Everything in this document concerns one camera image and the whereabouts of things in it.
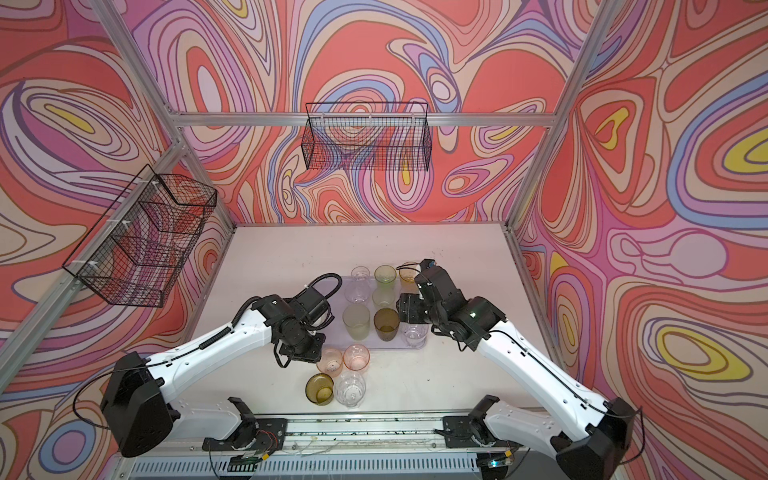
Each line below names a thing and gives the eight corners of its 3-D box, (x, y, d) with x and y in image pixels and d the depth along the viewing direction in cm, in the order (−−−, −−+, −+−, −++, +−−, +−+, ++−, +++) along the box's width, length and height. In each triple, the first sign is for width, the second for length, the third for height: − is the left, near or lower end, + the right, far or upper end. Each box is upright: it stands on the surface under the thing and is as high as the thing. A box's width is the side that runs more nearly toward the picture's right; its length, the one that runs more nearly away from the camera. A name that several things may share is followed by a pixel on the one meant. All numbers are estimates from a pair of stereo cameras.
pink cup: (343, 366, 86) (340, 357, 80) (354, 349, 89) (352, 339, 84) (361, 377, 84) (359, 369, 78) (372, 359, 87) (371, 350, 82)
